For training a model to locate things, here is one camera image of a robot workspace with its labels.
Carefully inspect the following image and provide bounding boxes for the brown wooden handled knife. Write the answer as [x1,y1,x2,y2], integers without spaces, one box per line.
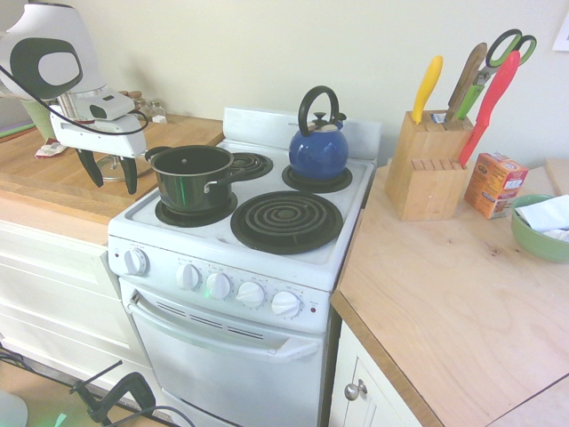
[445,42,489,124]

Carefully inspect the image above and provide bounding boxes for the large black coil burner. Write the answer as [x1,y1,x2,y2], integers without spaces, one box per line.
[230,189,344,256]

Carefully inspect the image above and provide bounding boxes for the yellow handled knife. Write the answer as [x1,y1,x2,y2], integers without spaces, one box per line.
[411,55,445,125]

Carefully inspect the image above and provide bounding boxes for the wooden knife block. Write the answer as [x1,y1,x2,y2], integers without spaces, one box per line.
[384,109,475,222]

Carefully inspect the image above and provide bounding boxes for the white oven door handle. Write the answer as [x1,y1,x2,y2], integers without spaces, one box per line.
[126,295,322,362]

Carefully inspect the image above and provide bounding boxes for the orange cardboard box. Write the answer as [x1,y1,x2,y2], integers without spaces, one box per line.
[463,152,530,221]

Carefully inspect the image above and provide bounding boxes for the black clamp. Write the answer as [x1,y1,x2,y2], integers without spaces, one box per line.
[69,359,155,426]

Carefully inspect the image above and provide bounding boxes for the white electric stove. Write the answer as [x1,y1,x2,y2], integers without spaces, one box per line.
[108,106,383,427]

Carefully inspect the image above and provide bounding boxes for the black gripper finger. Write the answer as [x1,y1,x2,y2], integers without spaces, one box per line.
[118,155,140,196]
[76,149,105,189]

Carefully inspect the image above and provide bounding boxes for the light wooden board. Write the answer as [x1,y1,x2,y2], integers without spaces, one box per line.
[544,157,569,197]

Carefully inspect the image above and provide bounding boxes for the green ceramic bowl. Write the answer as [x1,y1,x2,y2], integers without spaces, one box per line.
[509,194,569,264]

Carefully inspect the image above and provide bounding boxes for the black floor cable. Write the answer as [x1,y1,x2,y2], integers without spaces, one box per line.
[106,405,193,427]

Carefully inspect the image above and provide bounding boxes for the white cabinet with knob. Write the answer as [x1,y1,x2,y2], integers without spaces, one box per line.
[328,319,430,427]

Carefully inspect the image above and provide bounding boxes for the green and purple mats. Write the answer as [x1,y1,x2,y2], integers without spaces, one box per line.
[0,122,36,140]

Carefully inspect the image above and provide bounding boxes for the red knife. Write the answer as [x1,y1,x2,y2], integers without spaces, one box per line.
[457,50,521,169]

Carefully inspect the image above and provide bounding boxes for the black cooking pot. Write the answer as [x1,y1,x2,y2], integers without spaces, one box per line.
[144,144,255,214]

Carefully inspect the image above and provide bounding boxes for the white crumpled paper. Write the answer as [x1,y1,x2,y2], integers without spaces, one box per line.
[515,194,569,244]

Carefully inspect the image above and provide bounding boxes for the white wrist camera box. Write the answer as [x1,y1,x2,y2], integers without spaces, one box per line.
[87,91,137,122]

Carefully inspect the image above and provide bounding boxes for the small black coil burner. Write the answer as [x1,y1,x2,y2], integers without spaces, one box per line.
[281,163,354,194]
[154,190,239,228]
[228,151,274,181]

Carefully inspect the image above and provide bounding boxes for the blue kettle black handle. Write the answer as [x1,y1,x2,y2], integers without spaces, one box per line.
[287,85,349,181]

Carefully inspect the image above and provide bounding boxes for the silver cabinet knob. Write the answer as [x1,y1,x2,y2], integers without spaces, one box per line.
[344,379,369,401]

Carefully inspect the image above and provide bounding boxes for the white drawer cabinet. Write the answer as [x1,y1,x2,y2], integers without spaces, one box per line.
[0,217,150,382]

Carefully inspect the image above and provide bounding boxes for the white stove knob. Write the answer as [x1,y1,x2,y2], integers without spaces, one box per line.
[270,291,303,319]
[204,271,233,300]
[123,247,151,277]
[235,281,267,310]
[175,262,204,291]

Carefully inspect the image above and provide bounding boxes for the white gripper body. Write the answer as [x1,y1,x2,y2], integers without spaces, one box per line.
[48,107,148,160]

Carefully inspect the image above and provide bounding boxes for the grey rounded stand base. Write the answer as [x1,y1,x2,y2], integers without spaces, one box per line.
[0,390,29,427]

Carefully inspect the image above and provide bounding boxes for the glass pot lid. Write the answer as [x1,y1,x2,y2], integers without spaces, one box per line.
[95,153,153,182]

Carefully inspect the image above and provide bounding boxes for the red and white packet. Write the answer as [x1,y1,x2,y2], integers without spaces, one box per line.
[34,138,68,160]

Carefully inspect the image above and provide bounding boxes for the green and grey scissors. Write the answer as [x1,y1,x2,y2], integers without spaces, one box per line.
[471,28,538,88]

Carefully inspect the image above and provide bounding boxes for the green ribbed utensil cup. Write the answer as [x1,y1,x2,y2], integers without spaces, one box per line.
[20,98,59,141]

